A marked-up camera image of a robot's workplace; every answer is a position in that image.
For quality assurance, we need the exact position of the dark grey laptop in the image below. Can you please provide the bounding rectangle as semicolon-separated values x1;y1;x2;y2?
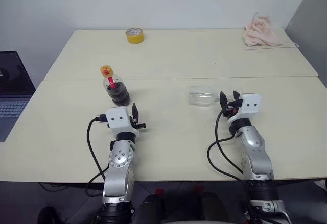
0;50;37;142

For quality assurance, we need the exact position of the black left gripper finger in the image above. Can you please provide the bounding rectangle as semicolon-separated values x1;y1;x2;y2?
131;103;139;123

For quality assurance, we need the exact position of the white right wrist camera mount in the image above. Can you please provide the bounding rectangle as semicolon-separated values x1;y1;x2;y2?
226;93;262;123

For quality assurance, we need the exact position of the pink crumpled cloth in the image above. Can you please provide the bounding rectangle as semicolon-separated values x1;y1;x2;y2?
243;11;285;47

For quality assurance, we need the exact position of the dark soy sauce bottle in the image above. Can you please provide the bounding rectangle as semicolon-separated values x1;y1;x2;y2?
99;65;131;107

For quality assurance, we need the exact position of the yellow tape roll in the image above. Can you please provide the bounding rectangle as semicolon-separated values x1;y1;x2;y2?
125;27;145;44

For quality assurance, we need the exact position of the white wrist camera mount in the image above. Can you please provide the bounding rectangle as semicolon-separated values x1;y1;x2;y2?
105;107;140;136
226;93;262;123

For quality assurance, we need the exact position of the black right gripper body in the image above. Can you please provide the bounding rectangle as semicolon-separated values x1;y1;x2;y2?
222;99;244;119

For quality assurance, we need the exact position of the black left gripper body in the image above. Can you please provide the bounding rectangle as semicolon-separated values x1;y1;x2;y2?
129;116;147;131

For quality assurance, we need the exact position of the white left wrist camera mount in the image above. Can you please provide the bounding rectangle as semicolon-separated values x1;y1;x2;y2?
105;107;140;136

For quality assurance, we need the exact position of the wine glass with dark liquid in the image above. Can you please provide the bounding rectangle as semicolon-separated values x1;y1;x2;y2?
188;85;221;108

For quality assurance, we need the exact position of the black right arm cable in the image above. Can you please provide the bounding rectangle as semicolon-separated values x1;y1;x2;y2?
206;108;254;224

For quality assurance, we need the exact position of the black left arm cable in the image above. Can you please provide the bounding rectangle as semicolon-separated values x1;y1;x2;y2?
84;114;109;197

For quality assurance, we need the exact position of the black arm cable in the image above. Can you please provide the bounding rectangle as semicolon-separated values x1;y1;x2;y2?
206;108;254;224
84;114;109;197

